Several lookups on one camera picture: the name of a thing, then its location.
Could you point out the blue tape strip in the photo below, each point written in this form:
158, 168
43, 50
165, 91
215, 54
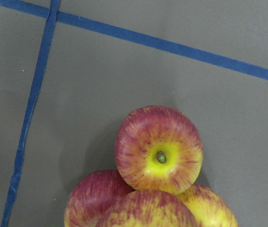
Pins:
163, 45
35, 90

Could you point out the red yellow apple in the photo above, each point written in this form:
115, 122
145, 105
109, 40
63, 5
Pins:
148, 208
208, 208
158, 147
92, 196

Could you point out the red yellow apple top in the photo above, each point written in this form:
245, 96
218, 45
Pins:
158, 147

